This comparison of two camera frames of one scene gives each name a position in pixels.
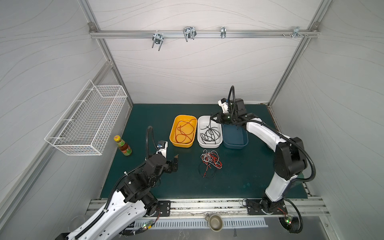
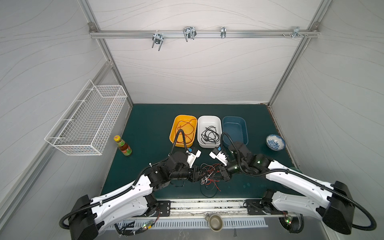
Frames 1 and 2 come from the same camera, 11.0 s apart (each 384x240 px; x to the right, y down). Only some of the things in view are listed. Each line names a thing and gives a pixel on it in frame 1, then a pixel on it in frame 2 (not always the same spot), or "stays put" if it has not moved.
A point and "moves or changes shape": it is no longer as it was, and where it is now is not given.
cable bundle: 210,158 moves or changes shape
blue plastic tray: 233,138 stays put
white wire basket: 84,129 stays put
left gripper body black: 168,168 → 184,173
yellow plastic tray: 183,130 stays put
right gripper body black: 220,118 → 223,171
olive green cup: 216,222 stays put
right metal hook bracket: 295,32 stays put
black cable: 210,134 stays put
